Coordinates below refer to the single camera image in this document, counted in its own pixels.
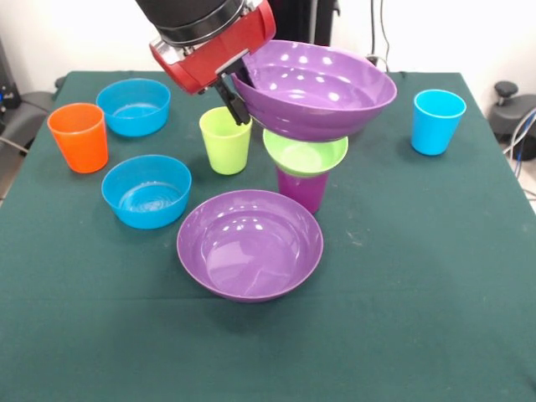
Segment lime green cup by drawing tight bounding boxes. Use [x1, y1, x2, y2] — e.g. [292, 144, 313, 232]
[198, 106, 254, 176]

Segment black wall cable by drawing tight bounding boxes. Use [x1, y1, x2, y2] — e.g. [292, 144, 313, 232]
[366, 0, 392, 72]

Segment black knob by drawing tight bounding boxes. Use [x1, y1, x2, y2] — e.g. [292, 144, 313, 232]
[492, 80, 521, 111]

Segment purple bowl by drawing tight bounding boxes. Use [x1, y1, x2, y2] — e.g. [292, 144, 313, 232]
[176, 189, 325, 304]
[231, 39, 398, 142]

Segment blue and grey cables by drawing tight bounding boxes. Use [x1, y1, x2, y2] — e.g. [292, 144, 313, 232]
[502, 106, 536, 198]

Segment blue cup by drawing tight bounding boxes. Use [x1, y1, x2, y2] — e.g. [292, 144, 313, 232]
[410, 89, 467, 157]

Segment orange cup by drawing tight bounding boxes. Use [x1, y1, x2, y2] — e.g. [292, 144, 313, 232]
[46, 102, 110, 174]

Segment purple cup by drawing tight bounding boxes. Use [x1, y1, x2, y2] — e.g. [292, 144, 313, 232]
[276, 165, 331, 215]

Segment black equipment box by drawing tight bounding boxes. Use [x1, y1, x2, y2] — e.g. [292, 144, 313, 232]
[0, 37, 22, 126]

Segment green ribbed bowl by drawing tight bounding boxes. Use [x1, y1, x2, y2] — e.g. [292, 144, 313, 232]
[262, 128, 350, 178]

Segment grey chair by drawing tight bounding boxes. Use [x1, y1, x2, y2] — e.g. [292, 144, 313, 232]
[0, 90, 56, 152]

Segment blue bowl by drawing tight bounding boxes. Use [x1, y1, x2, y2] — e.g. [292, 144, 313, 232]
[95, 78, 172, 137]
[100, 154, 193, 230]

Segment dark grey base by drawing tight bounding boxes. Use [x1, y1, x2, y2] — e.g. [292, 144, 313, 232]
[488, 94, 536, 146]

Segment dark green tablecloth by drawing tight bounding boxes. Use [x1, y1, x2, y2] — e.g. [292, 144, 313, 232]
[0, 70, 536, 402]

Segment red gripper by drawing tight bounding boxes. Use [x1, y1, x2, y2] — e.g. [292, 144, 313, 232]
[149, 0, 277, 126]

